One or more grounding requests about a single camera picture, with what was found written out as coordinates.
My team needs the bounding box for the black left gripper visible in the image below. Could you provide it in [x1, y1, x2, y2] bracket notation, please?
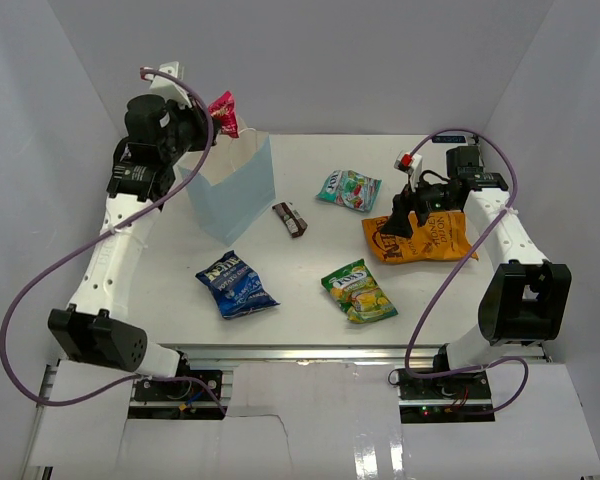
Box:
[160, 94, 221, 164]

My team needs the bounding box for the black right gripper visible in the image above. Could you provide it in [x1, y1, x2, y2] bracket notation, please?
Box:
[381, 171, 460, 239]

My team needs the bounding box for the small red snack packet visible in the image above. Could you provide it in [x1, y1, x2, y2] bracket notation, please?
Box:
[208, 91, 239, 139]

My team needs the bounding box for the brown chocolate bar wrapper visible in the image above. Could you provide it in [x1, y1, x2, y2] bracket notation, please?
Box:
[272, 202, 308, 238]

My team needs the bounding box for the blue Kettle chips bag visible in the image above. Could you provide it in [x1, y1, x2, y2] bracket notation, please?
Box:
[196, 251, 279, 320]

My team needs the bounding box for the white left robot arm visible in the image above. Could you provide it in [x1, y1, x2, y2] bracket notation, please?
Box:
[48, 94, 207, 399]

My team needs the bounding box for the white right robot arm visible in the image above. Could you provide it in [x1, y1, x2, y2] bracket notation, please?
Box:
[381, 146, 572, 399]

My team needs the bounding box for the teal Fox's mint candy bag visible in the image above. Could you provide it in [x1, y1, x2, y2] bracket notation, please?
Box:
[315, 170, 382, 213]

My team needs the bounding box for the orange Kettle chips bag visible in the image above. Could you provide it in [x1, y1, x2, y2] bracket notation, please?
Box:
[361, 211, 471, 264]

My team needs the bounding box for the green Fox's candy bag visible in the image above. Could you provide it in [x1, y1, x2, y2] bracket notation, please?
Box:
[321, 259, 398, 324]

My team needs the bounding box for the light blue paper bag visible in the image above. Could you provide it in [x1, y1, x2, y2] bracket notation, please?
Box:
[185, 119, 276, 246]

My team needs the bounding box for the white front cover sheet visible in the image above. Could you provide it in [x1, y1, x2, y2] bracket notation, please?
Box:
[30, 362, 600, 479]

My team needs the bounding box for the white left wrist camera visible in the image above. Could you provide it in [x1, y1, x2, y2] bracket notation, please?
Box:
[145, 61, 192, 109]

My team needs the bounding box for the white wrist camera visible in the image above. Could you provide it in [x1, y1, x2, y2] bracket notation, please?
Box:
[394, 151, 423, 192]
[145, 61, 192, 109]

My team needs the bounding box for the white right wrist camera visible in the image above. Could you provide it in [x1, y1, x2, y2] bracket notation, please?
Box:
[394, 151, 423, 192]

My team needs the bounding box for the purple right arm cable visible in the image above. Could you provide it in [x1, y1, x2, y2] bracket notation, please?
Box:
[403, 127, 530, 414]

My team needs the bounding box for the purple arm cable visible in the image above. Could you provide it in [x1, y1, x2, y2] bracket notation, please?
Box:
[403, 127, 530, 414]
[0, 66, 228, 416]

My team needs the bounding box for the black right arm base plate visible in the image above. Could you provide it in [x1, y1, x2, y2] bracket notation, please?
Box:
[389, 369, 491, 401]

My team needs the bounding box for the aluminium front frame rail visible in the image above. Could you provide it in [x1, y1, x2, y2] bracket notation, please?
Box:
[65, 342, 552, 362]

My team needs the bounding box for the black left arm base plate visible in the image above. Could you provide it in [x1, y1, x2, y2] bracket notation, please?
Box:
[132, 370, 223, 402]

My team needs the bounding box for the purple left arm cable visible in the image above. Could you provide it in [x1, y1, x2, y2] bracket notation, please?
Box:
[0, 66, 228, 416]

